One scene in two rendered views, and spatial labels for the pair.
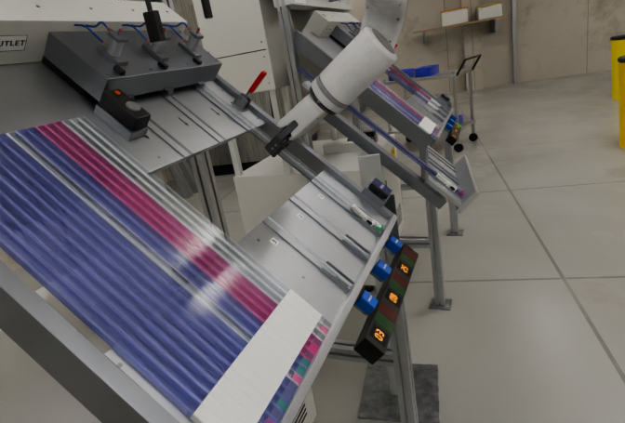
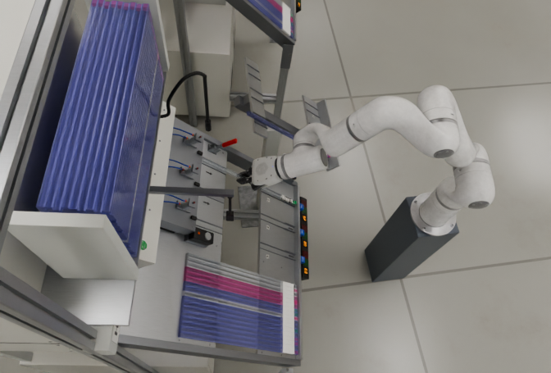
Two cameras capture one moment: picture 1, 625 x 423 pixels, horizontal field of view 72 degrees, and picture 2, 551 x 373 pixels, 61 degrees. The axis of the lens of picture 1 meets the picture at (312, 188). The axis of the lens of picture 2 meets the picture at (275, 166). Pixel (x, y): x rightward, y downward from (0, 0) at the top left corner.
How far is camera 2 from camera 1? 1.41 m
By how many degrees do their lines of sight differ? 50
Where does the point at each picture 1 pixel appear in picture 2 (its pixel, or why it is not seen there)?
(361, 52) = (313, 169)
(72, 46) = (170, 219)
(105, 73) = (192, 227)
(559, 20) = not seen: outside the picture
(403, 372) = not seen: hidden behind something
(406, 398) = not seen: hidden behind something
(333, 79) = (293, 174)
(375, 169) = (277, 135)
